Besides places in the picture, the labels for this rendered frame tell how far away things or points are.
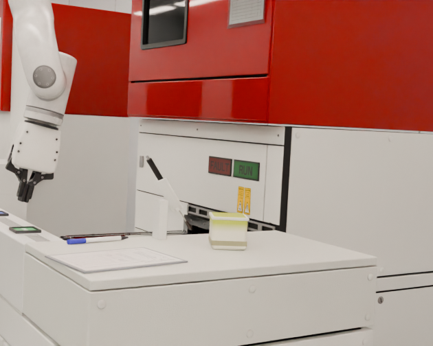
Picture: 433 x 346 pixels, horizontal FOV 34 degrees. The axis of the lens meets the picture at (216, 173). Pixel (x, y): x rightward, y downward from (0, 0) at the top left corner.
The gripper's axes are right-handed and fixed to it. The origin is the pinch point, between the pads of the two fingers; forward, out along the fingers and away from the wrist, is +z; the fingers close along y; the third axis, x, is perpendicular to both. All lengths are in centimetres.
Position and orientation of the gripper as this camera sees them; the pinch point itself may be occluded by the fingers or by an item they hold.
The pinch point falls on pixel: (25, 192)
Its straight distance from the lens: 159.2
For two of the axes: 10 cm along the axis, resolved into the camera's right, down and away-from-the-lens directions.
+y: -8.2, -2.1, -5.3
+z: -2.3, 9.7, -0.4
